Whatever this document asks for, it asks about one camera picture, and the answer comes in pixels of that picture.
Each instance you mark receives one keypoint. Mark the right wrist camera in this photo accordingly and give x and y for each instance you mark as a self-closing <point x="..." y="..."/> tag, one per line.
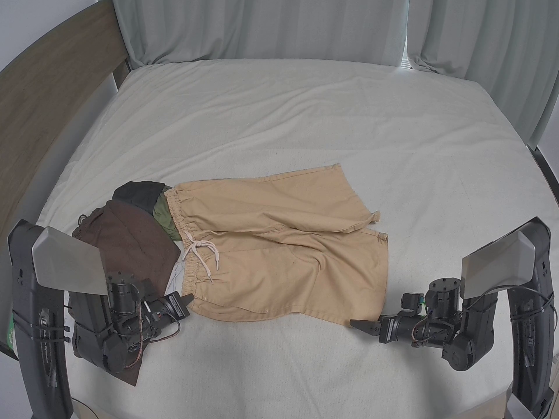
<point x="412" y="303"/>

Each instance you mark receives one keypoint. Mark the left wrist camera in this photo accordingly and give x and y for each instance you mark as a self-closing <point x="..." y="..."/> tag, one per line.
<point x="146" y="290"/>

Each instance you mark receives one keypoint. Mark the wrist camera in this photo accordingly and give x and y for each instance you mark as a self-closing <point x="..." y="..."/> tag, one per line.
<point x="412" y="303"/>
<point x="146" y="290"/>

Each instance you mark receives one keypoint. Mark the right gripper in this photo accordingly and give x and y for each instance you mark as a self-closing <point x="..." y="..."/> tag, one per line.
<point x="399" y="328"/>

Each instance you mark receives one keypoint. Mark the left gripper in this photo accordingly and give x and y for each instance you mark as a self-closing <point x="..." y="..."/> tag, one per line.
<point x="172" y="308"/>

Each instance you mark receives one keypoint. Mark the small green object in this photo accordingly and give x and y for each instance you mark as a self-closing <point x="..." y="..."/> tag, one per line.
<point x="12" y="334"/>

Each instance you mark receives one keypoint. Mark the black garment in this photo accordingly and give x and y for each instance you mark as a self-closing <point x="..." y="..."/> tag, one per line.
<point x="135" y="194"/>

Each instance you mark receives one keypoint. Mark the white garment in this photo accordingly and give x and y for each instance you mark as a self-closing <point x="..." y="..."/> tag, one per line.
<point x="175" y="277"/>

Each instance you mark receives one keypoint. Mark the window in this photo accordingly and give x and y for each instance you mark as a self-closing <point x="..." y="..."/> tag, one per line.
<point x="406" y="63"/>

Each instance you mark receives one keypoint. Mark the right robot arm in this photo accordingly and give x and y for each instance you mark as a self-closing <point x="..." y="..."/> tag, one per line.
<point x="498" y="260"/>

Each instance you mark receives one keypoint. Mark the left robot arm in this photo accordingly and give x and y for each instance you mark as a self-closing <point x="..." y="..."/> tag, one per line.
<point x="65" y="260"/>

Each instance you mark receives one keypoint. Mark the pale green curtain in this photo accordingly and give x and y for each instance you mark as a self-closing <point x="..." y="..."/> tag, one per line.
<point x="480" y="24"/>
<point x="262" y="15"/>

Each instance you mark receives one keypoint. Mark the green garment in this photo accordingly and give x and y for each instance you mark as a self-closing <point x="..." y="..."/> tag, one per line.
<point x="165" y="216"/>

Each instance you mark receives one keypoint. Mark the tan shorts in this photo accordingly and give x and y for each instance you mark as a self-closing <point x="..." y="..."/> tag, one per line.
<point x="284" y="251"/>

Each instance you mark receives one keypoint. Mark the bed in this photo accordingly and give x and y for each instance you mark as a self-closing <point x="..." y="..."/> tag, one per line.
<point x="327" y="111"/>

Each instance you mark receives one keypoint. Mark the brown garment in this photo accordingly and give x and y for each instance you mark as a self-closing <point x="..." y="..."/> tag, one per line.
<point x="131" y="238"/>

